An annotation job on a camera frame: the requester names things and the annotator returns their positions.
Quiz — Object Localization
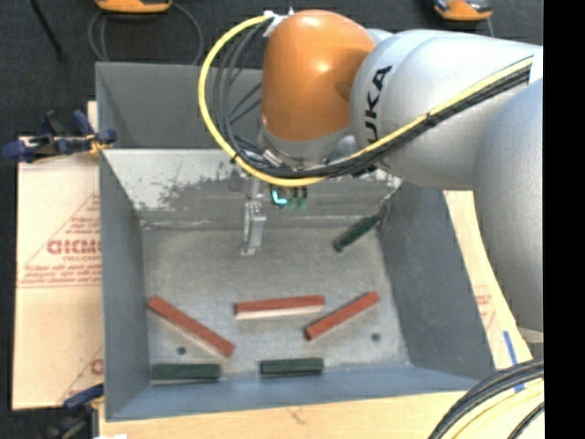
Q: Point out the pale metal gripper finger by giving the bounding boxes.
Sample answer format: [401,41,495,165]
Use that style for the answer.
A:
[240,200,256,258]
[251,211,268,252]

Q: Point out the grey metal bin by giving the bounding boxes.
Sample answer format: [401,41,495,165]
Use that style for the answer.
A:
[94,60,498,423]

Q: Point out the red-brown flat block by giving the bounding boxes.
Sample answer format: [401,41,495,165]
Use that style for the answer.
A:
[146,294,237,360]
[233,294,327,322]
[303,290,382,343]

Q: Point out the dark green flat block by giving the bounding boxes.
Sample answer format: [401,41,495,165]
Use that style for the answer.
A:
[331,212,383,253]
[150,362,223,384]
[259,357,325,379]

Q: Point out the brown cardboard board, red print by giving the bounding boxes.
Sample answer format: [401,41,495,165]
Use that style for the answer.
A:
[10,152,535,412]

